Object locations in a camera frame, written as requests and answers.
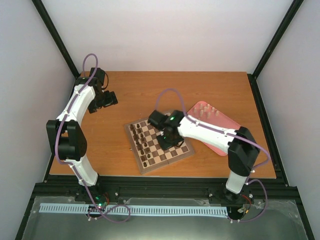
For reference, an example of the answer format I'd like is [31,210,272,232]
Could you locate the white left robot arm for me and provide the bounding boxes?
[46,67,118,202]

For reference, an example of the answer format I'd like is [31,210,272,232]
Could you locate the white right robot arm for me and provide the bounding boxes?
[147,110,260,203]

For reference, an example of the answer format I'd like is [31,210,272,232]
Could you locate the wooden chess board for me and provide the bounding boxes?
[124,117,195,174]

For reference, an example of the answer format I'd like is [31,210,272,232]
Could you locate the pink plastic tray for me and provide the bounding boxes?
[187,100,242,157]

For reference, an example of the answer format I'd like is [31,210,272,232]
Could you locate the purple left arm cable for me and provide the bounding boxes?
[54,53,132,224]

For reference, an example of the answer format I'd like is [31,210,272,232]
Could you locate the black aluminium frame rail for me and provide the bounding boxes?
[31,175,300,201]

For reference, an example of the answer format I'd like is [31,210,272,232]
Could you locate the light blue cable duct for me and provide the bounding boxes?
[38,203,228,218]

